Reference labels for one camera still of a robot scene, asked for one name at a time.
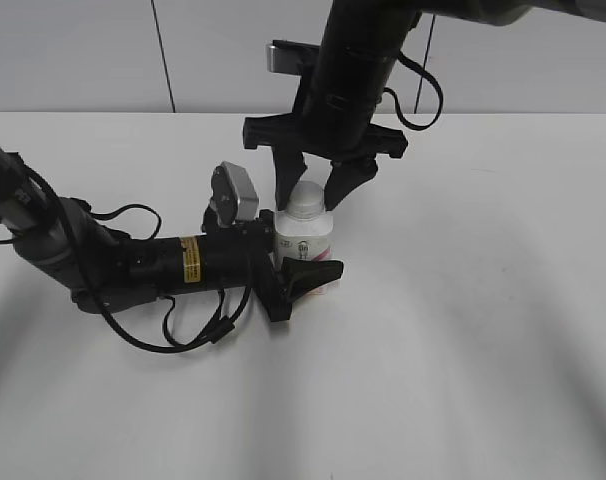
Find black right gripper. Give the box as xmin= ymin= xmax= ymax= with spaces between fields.
xmin=242 ymin=1 xmax=408 ymax=210

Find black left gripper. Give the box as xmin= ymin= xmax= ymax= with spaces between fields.
xmin=162 ymin=209 xmax=344 ymax=322

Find white screw bottle cap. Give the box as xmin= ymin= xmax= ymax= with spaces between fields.
xmin=285 ymin=180 xmax=325 ymax=220

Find white yili changqing yogurt bottle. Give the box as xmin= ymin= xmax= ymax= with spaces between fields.
xmin=274 ymin=206 xmax=333 ymax=269

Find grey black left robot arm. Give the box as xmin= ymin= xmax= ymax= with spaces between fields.
xmin=0 ymin=147 xmax=344 ymax=322

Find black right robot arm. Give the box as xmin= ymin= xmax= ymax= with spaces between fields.
xmin=242 ymin=0 xmax=606 ymax=210

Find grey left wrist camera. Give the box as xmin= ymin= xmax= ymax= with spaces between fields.
xmin=203 ymin=161 xmax=259 ymax=228

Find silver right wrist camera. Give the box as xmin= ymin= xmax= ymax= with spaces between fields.
xmin=266 ymin=40 xmax=320 ymax=76

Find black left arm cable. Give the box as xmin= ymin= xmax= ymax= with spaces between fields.
xmin=0 ymin=164 xmax=252 ymax=354

